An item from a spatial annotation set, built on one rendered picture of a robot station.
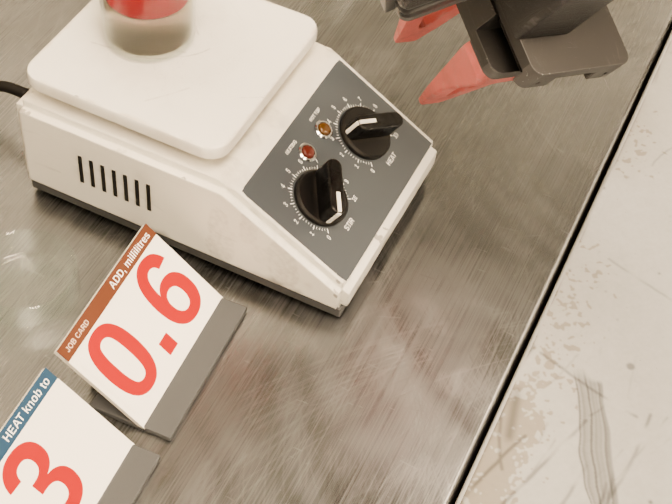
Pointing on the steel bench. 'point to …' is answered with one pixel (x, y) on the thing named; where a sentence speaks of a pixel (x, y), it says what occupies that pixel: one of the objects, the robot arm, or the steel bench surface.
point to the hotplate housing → (199, 187)
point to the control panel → (367, 223)
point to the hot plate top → (180, 73)
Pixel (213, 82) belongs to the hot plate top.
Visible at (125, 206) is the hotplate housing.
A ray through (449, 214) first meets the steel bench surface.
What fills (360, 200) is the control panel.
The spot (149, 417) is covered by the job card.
